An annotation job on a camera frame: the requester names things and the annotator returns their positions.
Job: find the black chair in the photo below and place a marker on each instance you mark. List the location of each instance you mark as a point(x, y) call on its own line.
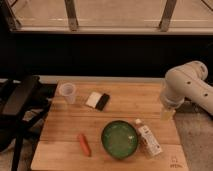
point(22, 105)

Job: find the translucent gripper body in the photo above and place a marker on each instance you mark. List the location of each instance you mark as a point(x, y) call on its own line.
point(167, 113)

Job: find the green ceramic bowl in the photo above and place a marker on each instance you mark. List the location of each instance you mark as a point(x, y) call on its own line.
point(119, 139)

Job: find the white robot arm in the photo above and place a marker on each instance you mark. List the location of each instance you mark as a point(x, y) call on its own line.
point(186, 81)

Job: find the white and black sponge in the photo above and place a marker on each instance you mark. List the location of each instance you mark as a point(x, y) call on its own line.
point(97, 100)

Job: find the orange carrot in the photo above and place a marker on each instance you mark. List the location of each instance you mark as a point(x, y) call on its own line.
point(84, 145)

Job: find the white labelled bottle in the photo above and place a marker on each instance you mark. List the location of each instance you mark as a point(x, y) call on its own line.
point(150, 144)

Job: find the translucent ceramic cup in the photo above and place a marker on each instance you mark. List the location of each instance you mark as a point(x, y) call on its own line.
point(68, 92)

